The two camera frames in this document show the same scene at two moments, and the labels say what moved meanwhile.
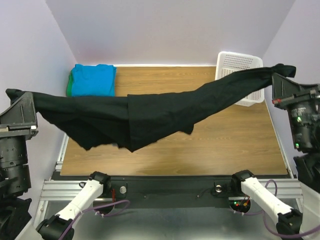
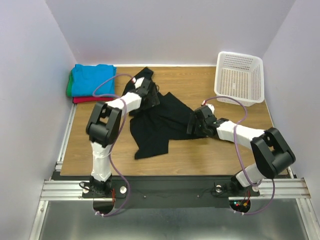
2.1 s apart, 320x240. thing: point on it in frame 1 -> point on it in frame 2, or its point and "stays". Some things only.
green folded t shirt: x=69 y=91 stays
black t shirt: x=132 y=122 -> x=158 y=123
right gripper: x=295 y=99 -> x=193 y=124
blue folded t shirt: x=96 y=80 stays
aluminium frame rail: x=71 y=190 stays
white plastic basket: x=227 y=63 stays
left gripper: x=22 y=114 -> x=153 y=101
